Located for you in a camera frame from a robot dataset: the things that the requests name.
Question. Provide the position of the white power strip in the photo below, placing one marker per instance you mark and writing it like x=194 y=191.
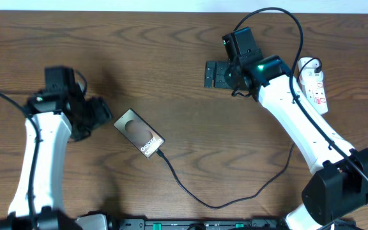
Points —
x=314 y=90

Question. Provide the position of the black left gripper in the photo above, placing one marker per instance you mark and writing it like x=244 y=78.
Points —
x=103 y=115

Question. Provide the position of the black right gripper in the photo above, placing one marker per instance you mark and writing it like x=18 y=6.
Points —
x=220 y=68

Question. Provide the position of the white USB charger adapter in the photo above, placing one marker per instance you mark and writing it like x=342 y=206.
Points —
x=309 y=63

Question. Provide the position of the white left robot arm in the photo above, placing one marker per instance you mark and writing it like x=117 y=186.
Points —
x=54 y=115

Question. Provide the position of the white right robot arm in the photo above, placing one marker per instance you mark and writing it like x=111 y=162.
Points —
x=339 y=183

